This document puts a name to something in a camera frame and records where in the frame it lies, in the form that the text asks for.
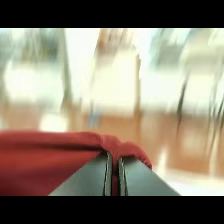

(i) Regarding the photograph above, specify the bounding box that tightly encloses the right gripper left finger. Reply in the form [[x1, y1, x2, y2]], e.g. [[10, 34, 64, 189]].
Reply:
[[49, 151, 114, 197]]

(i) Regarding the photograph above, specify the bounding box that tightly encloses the red T-shirt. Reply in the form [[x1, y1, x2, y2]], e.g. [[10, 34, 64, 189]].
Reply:
[[0, 129, 154, 197]]

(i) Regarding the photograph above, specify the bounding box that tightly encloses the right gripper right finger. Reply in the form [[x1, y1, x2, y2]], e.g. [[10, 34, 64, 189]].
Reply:
[[117, 155, 181, 197]]

